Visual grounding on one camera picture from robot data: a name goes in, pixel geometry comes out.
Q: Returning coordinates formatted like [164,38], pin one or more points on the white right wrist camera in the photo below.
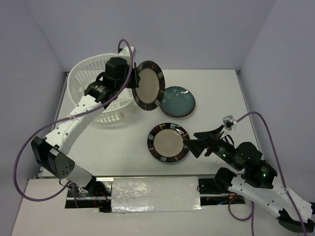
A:
[229,123]

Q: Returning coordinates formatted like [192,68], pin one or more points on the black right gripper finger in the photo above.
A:
[209,136]
[197,146]

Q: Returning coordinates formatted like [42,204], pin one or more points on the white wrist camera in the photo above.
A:
[128,51]
[229,123]

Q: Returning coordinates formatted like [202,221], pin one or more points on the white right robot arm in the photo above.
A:
[253,178]

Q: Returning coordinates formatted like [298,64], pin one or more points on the white plastic dish rack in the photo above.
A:
[84,73]

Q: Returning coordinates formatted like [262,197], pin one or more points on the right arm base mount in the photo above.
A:
[210,195]

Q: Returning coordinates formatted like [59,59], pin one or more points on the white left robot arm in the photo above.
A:
[52,150]

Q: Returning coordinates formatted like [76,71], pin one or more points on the silver foil tape sheet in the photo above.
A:
[155,194]

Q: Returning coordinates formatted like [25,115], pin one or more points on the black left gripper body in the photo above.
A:
[121,82]

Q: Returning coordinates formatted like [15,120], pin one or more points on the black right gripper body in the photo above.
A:
[220,147]

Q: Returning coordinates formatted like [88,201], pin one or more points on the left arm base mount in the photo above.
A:
[98,198]

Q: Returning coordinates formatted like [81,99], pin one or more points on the beige plate with dark rim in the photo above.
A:
[165,143]

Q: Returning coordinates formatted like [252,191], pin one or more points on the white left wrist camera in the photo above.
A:
[128,51]

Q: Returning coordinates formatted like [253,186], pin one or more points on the teal plate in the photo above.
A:
[177,92]

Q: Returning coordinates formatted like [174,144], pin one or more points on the blue glazed ceramic plate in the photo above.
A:
[190,113]

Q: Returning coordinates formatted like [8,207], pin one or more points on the black plate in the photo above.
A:
[151,86]

